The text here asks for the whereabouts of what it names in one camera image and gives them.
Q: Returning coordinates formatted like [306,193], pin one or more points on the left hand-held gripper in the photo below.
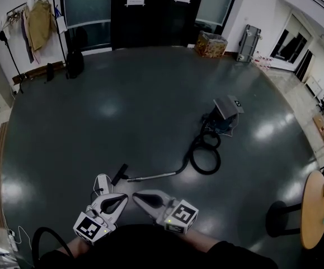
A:
[90,228]

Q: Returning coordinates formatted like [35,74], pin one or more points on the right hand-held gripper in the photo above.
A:
[182,214]

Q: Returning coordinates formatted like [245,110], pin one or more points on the silver metal rod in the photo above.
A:
[153,176]

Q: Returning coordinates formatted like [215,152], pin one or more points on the black T-shaped plastic part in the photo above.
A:
[119,174]

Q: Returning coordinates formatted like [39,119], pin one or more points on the person's right forearm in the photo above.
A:
[203,242]

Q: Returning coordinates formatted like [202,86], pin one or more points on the person's left forearm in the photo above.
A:
[79,248]

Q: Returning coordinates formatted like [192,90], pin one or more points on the teal vacuum cleaner body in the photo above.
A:
[226,108]

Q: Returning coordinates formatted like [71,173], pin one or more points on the person's black shirt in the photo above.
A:
[150,251]

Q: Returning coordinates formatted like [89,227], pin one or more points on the black round stool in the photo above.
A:
[276,220]

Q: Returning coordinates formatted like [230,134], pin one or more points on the small black bag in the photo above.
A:
[49,71]

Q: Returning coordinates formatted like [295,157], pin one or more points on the black backpack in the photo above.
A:
[75,62]

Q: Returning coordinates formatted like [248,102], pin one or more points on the brown wooden bench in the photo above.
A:
[38,71]

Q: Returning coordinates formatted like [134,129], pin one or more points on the round wooden table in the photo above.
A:
[314,212]

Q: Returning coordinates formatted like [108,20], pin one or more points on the black coat rack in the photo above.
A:
[61,48]

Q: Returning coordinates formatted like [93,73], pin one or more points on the patterned cardboard box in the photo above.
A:
[210,45]

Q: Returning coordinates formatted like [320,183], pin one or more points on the group of small bottles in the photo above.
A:
[262,62]

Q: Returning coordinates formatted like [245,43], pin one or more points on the black framed glass door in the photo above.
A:
[150,24]

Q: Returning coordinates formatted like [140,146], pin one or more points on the white hanging bag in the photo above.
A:
[61,22]

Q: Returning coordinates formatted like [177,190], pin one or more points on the beige hanging coat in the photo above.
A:
[40,24]

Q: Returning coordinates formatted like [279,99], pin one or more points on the dark interior window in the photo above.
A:
[290,41]

